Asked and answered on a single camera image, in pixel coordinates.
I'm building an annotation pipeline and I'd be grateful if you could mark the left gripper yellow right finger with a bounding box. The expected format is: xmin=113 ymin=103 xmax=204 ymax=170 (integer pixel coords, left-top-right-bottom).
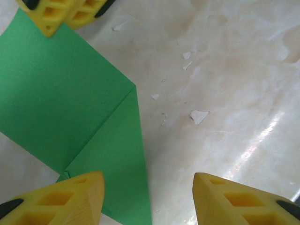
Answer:
xmin=192 ymin=172 xmax=300 ymax=225

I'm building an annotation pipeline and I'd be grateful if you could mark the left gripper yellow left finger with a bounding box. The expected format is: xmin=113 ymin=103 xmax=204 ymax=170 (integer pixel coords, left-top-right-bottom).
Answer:
xmin=0 ymin=171 xmax=105 ymax=225

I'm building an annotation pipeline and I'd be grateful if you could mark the green cloth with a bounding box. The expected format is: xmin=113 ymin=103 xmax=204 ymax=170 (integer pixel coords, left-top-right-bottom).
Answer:
xmin=0 ymin=10 xmax=153 ymax=225

